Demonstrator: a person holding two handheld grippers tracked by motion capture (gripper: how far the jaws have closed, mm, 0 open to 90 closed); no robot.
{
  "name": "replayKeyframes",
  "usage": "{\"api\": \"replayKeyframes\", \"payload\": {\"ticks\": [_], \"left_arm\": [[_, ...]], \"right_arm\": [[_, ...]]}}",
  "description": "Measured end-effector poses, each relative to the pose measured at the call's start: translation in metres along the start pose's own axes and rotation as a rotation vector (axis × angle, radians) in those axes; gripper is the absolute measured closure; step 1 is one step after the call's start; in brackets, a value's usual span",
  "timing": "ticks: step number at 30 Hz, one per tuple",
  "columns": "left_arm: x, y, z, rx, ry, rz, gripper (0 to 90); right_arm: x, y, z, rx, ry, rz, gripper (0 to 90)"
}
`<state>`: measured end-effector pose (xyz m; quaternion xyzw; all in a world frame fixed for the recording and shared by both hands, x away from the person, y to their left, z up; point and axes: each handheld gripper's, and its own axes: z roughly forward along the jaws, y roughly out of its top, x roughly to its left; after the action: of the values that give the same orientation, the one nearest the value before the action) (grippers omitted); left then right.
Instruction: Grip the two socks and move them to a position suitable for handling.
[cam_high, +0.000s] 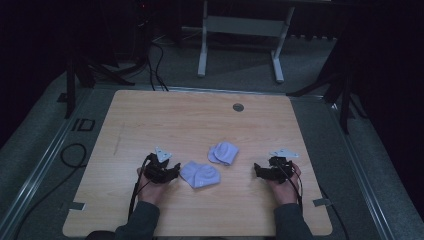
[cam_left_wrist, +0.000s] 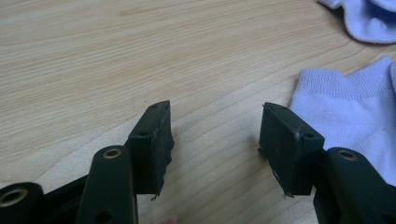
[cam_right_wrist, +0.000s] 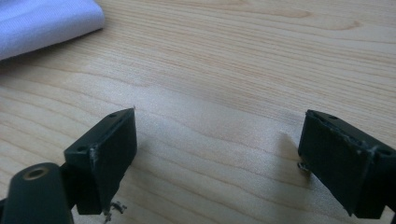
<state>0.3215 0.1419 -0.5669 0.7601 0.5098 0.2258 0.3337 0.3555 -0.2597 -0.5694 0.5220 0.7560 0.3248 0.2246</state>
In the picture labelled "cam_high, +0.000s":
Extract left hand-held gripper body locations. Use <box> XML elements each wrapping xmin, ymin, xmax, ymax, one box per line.
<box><xmin>143</xmin><ymin>145</ymin><xmax>174</xmax><ymax>184</ymax></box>

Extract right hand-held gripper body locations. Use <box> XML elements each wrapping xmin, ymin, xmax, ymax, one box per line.
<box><xmin>266</xmin><ymin>148</ymin><xmax>300</xmax><ymax>185</ymax></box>

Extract light purple sock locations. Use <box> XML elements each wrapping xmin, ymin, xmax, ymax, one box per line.
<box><xmin>179</xmin><ymin>160</ymin><xmax>222</xmax><ymax>190</ymax></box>
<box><xmin>207</xmin><ymin>140</ymin><xmax>240</xmax><ymax>167</ymax></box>

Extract person's left hand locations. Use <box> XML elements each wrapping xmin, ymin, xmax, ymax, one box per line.
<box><xmin>136</xmin><ymin>167</ymin><xmax>171</xmax><ymax>207</ymax></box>

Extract person's right hand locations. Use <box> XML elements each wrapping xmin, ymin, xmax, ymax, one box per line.
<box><xmin>267</xmin><ymin>162</ymin><xmax>303</xmax><ymax>206</ymax></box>

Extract black tape floor marking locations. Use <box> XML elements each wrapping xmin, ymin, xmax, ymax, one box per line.
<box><xmin>70</xmin><ymin>117</ymin><xmax>97</xmax><ymax>133</ymax></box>

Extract black tripod stand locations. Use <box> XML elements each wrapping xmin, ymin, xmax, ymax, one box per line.
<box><xmin>63</xmin><ymin>46</ymin><xmax>136</xmax><ymax>120</ymax></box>
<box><xmin>285</xmin><ymin>29</ymin><xmax>369</xmax><ymax>135</ymax></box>

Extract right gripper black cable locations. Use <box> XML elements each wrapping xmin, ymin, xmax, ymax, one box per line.
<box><xmin>279</xmin><ymin>162</ymin><xmax>305</xmax><ymax>212</ymax></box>

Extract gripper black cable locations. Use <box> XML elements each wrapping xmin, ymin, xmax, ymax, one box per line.
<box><xmin>279</xmin><ymin>162</ymin><xmax>305</xmax><ymax>212</ymax></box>
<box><xmin>127</xmin><ymin>155</ymin><xmax>152</xmax><ymax>222</ymax></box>

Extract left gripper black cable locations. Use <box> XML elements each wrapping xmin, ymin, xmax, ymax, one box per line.
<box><xmin>127</xmin><ymin>155</ymin><xmax>152</xmax><ymax>222</ymax></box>

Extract black floor cable loop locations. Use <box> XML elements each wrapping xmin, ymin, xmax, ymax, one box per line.
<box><xmin>11</xmin><ymin>142</ymin><xmax>88</xmax><ymax>236</ymax></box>

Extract black floor cables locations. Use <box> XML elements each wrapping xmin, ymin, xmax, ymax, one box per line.
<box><xmin>145</xmin><ymin>31</ymin><xmax>170</xmax><ymax>92</ymax></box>

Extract white desk frame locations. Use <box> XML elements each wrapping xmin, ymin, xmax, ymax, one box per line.
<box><xmin>196</xmin><ymin>0</ymin><xmax>296</xmax><ymax>84</ymax></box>

